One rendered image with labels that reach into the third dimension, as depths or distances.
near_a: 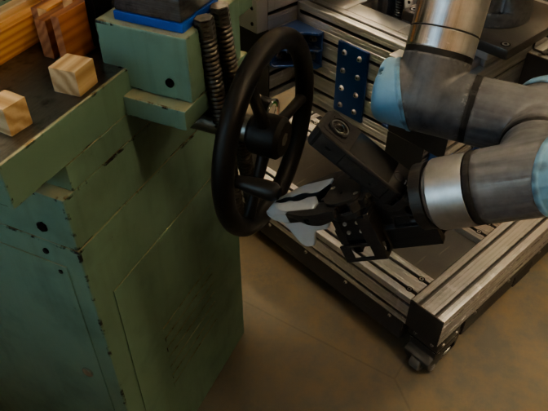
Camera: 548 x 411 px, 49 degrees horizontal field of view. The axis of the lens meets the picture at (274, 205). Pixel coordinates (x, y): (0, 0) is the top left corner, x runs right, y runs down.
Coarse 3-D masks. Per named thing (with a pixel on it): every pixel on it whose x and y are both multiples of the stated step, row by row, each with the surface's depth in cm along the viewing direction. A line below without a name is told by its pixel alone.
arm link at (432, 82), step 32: (448, 0) 62; (480, 0) 62; (416, 32) 64; (448, 32) 62; (480, 32) 64; (384, 64) 66; (416, 64) 64; (448, 64) 63; (384, 96) 66; (416, 96) 64; (448, 96) 63; (416, 128) 66; (448, 128) 64
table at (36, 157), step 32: (32, 64) 79; (96, 64) 79; (32, 96) 73; (64, 96) 73; (96, 96) 74; (128, 96) 78; (160, 96) 78; (32, 128) 68; (64, 128) 70; (96, 128) 76; (0, 160) 63; (32, 160) 67; (64, 160) 72; (0, 192) 65; (32, 192) 68
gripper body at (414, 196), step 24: (336, 192) 66; (360, 192) 64; (408, 192) 60; (360, 216) 64; (384, 216) 65; (408, 216) 64; (360, 240) 68; (384, 240) 66; (408, 240) 65; (432, 240) 64
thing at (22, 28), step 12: (24, 12) 81; (0, 24) 79; (12, 24) 79; (24, 24) 80; (0, 36) 77; (12, 36) 79; (24, 36) 81; (36, 36) 83; (0, 48) 78; (12, 48) 80; (24, 48) 81; (0, 60) 78
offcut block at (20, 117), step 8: (0, 96) 66; (8, 96) 66; (16, 96) 66; (0, 104) 65; (8, 104) 65; (16, 104) 65; (24, 104) 66; (0, 112) 64; (8, 112) 65; (16, 112) 66; (24, 112) 67; (0, 120) 65; (8, 120) 65; (16, 120) 66; (24, 120) 67; (0, 128) 66; (8, 128) 66; (16, 128) 66; (24, 128) 68
